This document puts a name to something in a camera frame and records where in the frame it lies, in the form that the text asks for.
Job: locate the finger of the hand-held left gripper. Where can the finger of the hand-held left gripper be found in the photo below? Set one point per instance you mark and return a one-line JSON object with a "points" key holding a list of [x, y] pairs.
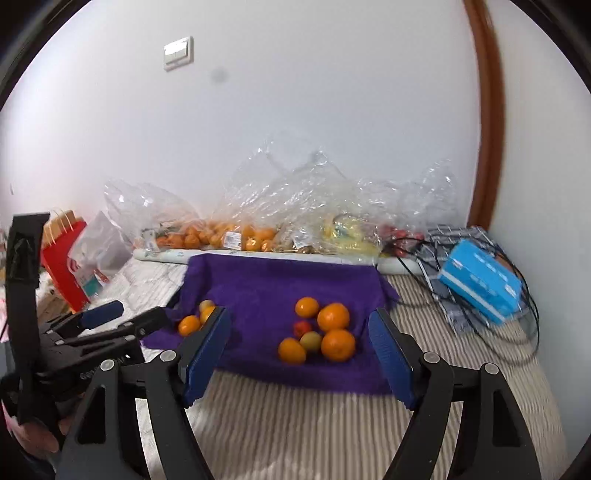
{"points": [[143, 323], [104, 314]]}

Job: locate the dark checked cloth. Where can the dark checked cloth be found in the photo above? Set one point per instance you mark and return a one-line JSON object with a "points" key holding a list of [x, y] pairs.
{"points": [[457, 323]]}

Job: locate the orange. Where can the orange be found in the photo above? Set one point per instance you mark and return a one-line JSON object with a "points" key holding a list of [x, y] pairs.
{"points": [[307, 307], [333, 317], [189, 325], [292, 350], [338, 345], [207, 315]]}

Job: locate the purple towel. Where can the purple towel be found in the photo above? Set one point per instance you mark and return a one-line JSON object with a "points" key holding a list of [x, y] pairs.
{"points": [[268, 286]]}

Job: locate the red paper bag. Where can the red paper bag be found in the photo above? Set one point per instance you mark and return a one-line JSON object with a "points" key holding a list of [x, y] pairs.
{"points": [[60, 267]]}

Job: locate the clear plastic bag of bananas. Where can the clear plastic bag of bananas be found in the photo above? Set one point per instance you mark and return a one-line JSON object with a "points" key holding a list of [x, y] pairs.
{"points": [[346, 230]]}

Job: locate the white plastic bag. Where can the white plastic bag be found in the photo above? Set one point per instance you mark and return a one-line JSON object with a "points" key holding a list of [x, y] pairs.
{"points": [[97, 244]]}

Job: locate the person's left hand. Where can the person's left hand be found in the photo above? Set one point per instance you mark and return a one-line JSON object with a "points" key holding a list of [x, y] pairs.
{"points": [[37, 436]]}

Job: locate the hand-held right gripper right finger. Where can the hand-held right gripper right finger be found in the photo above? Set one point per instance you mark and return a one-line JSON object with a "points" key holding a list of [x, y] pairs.
{"points": [[392, 360]]}

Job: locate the clear plastic bag of oranges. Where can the clear plastic bag of oranges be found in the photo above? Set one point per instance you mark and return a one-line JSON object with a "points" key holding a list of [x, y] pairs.
{"points": [[184, 240], [258, 240]]}

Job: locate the small green fruit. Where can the small green fruit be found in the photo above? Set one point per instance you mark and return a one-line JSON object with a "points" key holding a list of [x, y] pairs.
{"points": [[310, 341], [206, 304]]}

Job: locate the clear plastic bag of tomatoes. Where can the clear plastic bag of tomatoes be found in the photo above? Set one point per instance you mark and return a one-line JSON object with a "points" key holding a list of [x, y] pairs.
{"points": [[429, 198]]}

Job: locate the red tomato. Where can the red tomato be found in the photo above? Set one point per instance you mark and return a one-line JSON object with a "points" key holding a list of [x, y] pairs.
{"points": [[301, 328]]}

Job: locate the brown wooden door frame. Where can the brown wooden door frame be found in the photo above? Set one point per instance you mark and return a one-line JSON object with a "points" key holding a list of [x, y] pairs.
{"points": [[489, 115]]}

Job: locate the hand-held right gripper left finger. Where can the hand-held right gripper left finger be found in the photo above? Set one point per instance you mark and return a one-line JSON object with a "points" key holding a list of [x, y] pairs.
{"points": [[207, 355]]}

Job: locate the white wall switch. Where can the white wall switch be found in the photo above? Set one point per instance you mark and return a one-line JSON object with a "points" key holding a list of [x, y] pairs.
{"points": [[178, 53]]}

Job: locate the blue tissue box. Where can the blue tissue box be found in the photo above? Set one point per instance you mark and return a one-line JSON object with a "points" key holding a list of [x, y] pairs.
{"points": [[480, 281]]}

